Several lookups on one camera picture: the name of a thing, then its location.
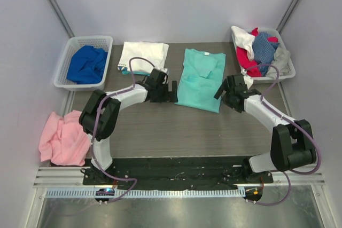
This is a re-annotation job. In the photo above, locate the pink t shirt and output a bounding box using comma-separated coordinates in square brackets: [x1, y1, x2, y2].
[38, 110, 90, 166]

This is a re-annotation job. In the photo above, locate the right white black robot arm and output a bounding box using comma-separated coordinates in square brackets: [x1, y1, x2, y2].
[214, 74, 320, 183]

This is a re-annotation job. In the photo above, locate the white crumpled shirt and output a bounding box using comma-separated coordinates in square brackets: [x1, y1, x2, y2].
[231, 26, 255, 61]

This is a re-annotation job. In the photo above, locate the teal t shirt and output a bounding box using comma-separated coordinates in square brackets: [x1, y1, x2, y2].
[176, 49, 226, 113]

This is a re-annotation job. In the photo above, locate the blue checkered shirt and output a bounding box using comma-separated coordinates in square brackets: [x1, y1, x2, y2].
[252, 32, 279, 76]

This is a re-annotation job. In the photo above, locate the grey shirt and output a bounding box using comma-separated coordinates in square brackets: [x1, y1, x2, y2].
[266, 46, 291, 79]

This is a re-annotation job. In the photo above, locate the left white plastic basket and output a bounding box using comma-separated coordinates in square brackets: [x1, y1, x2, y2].
[53, 35, 113, 91]

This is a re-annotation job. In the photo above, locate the left corner metal post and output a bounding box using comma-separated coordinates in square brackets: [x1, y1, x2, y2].
[47, 0, 75, 38]

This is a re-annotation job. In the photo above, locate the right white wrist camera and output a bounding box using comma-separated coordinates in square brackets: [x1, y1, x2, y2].
[243, 75, 254, 90]

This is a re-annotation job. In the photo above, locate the slotted cable duct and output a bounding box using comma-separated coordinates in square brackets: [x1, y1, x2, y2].
[45, 187, 245, 199]

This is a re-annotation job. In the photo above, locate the red shirt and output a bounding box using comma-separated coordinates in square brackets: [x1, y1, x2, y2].
[236, 28, 263, 77]

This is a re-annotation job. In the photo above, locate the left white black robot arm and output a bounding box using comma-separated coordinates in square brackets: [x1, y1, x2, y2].
[79, 68, 178, 185]

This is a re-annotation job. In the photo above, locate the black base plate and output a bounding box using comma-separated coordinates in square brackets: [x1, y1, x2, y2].
[81, 156, 273, 191]

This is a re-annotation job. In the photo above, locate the aluminium frame rail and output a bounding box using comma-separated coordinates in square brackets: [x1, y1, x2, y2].
[33, 167, 325, 188]

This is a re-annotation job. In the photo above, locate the folded white t shirt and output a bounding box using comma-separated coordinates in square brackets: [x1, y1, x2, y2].
[118, 42, 169, 74]

